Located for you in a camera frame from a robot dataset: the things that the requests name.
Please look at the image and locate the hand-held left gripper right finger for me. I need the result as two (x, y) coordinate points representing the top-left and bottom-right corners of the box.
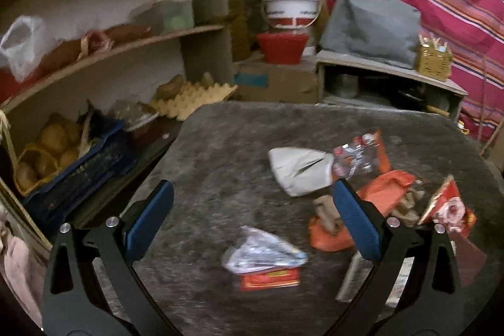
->
(323, 179), (463, 336)

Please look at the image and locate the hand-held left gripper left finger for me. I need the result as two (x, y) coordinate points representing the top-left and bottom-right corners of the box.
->
(41, 179), (182, 336)

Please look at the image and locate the clear orange snack wrapper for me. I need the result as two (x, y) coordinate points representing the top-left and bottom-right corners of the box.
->
(332, 130), (391, 179)

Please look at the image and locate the white cloth bag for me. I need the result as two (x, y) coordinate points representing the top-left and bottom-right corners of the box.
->
(268, 147), (335, 197)

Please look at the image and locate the brown cardboard scrap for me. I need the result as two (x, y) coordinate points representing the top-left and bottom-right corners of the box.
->
(313, 195), (343, 234)
(394, 190), (426, 226)

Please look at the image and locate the orange plastic bag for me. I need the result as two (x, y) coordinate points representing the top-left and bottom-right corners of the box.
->
(309, 170), (416, 252)

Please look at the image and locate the blue plastic crate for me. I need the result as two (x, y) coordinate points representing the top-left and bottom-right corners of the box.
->
(21, 119), (136, 230)

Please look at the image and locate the red and white wrapper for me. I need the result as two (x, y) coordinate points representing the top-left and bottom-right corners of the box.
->
(418, 174), (477, 238)

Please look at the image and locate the clear plastic bag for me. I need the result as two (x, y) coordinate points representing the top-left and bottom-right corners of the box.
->
(110, 100), (162, 132)

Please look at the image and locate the red flat packet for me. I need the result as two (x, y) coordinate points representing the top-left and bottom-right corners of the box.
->
(240, 268), (300, 291)

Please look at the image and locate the silver foil wrapper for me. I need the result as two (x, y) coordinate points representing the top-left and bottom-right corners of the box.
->
(221, 226), (308, 276)

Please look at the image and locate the yellow mesh bag of potatoes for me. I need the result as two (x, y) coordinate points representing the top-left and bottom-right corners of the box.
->
(14, 113), (83, 197)

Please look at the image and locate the maroon card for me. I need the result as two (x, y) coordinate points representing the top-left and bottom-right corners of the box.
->
(453, 231), (488, 287)

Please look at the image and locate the large potato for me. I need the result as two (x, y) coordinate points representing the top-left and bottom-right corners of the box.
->
(155, 75), (186, 100)

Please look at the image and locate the cardboard egg tray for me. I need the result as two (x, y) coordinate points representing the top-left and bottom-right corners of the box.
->
(152, 80), (239, 121)

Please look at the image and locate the pale pink cloth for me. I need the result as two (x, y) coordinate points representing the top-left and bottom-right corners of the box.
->
(0, 210), (52, 325)

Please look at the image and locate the low grey cabinet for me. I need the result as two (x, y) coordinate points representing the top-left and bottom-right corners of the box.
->
(317, 50), (469, 120)

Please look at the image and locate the cardboard box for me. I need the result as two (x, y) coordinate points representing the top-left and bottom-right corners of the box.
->
(234, 60), (319, 104)

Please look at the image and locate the wooden shelf unit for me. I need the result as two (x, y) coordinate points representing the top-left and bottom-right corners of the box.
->
(0, 0), (237, 242)

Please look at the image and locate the yellow woven basket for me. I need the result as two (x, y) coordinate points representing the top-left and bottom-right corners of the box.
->
(415, 33), (453, 82)

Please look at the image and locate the brown mesh sack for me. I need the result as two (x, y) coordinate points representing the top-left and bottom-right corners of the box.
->
(39, 23), (152, 73)

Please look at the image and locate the red plastic basket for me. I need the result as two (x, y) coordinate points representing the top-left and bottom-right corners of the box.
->
(256, 32), (310, 65)

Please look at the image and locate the grey cloth cover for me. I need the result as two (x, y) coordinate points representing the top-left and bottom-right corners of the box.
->
(320, 0), (422, 69)

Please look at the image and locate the clear plastic container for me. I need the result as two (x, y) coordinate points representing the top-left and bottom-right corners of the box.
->
(134, 0), (195, 35)

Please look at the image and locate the white plastic bag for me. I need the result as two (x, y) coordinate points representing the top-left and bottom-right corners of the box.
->
(0, 15), (44, 83)

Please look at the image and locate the white plastic bucket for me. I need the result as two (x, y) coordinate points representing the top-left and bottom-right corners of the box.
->
(261, 0), (321, 29)

